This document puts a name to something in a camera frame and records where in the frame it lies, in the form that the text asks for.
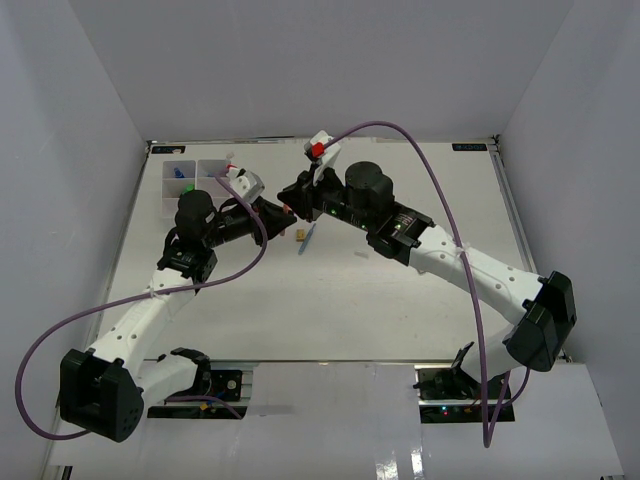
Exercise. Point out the white compartment organizer box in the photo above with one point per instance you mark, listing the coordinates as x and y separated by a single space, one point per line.
194 174

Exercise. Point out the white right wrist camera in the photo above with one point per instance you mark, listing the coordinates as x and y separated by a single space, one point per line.
321 155

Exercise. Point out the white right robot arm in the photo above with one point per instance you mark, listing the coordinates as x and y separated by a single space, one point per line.
540 311

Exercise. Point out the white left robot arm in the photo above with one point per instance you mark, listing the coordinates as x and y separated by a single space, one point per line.
107 388

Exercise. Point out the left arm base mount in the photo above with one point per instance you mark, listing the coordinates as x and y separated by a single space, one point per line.
217 396

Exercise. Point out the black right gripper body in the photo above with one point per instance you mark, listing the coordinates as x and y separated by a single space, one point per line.
323 197

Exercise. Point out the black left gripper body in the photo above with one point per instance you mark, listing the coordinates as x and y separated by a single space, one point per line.
237 221

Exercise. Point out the light blue pen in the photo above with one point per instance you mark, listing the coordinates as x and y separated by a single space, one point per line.
306 239

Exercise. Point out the black logo label left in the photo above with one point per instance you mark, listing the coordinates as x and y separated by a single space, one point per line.
168 149

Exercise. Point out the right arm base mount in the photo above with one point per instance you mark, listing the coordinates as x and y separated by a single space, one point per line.
447 395

